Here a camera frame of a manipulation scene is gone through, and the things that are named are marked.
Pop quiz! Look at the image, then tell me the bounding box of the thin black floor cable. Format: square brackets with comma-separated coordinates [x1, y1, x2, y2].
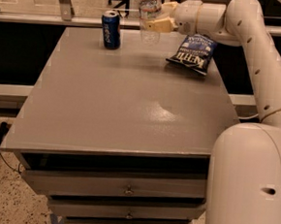
[0, 141, 25, 175]

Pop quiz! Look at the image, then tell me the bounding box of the top grey drawer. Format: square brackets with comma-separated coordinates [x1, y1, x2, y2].
[22, 170, 206, 199]

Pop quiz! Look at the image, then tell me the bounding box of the white cable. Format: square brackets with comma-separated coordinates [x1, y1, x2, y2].
[237, 111, 261, 122]

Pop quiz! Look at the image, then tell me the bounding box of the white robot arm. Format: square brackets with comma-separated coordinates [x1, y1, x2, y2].
[147, 0, 281, 224]

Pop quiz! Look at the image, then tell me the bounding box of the middle grey drawer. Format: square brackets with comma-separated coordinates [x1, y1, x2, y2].
[47, 200, 205, 220]

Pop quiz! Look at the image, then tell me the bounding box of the grey drawer cabinet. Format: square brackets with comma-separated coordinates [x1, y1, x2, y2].
[0, 19, 247, 224]

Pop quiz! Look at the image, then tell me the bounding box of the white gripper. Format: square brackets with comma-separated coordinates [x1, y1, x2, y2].
[144, 0, 203, 35]

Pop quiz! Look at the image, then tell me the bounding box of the blue pepsi can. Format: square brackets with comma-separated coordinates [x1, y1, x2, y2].
[101, 11, 121, 49]

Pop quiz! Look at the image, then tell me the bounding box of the metal railing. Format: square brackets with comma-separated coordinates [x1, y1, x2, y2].
[0, 0, 281, 41]

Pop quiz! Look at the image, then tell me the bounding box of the blue kettle chips bag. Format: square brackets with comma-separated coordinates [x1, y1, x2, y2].
[167, 34, 218, 76]

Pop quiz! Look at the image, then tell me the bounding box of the clear plastic water bottle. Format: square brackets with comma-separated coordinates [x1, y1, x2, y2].
[139, 0, 162, 45]

